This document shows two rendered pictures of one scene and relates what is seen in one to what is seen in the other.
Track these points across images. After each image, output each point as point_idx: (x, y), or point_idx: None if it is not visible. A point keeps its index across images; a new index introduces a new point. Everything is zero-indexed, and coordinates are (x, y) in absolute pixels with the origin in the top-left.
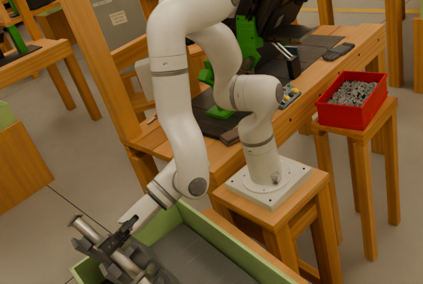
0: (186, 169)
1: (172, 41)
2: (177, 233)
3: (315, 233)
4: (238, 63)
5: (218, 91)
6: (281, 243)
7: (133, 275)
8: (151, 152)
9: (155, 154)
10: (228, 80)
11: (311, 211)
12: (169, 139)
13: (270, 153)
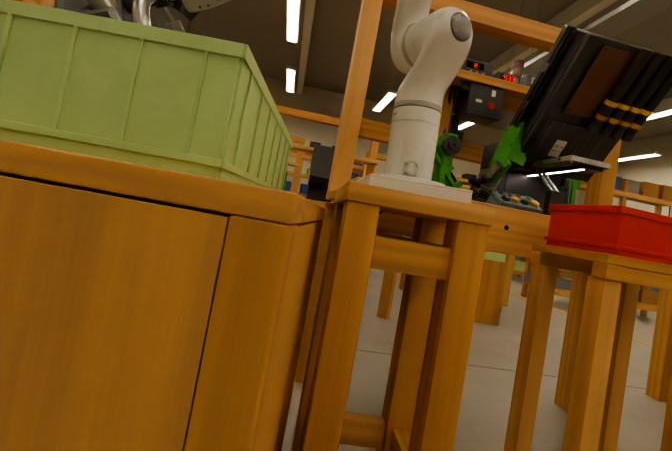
0: None
1: None
2: None
3: (431, 327)
4: None
5: (394, 22)
6: (349, 230)
7: (134, 2)
8: (334, 192)
9: (335, 192)
10: None
11: (436, 254)
12: None
13: (417, 125)
